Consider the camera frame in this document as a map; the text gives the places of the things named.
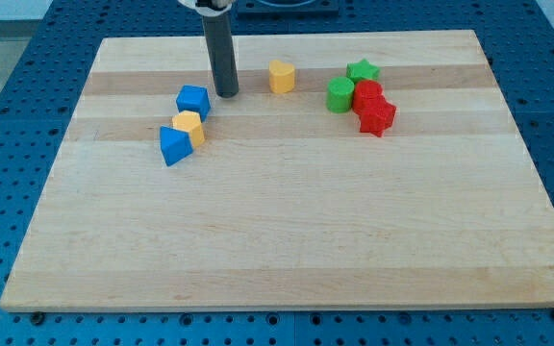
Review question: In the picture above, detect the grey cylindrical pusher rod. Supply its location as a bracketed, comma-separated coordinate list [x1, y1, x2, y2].
[202, 12, 239, 98]

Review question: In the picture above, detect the yellow heart block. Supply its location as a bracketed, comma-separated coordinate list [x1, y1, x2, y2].
[268, 60, 295, 94]

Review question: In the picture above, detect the blue cube block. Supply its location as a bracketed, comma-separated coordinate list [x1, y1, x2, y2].
[176, 85, 211, 122]

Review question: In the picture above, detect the yellow hexagon block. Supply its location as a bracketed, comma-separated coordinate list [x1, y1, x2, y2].
[171, 111, 205, 148]

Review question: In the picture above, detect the blue triangle block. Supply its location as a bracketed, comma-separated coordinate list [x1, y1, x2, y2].
[160, 126, 193, 166]

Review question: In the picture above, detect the green cylinder block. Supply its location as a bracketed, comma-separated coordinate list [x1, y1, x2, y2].
[326, 77, 355, 113]

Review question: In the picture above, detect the green star block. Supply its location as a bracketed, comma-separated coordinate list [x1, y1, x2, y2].
[346, 59, 380, 84]

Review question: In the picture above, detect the red cylinder block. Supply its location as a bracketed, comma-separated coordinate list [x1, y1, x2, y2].
[352, 80, 386, 115]

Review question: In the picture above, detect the red star block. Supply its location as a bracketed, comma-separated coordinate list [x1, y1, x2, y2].
[359, 102, 397, 137]

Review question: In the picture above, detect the wooden board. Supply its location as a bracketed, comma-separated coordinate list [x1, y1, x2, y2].
[0, 30, 554, 312]

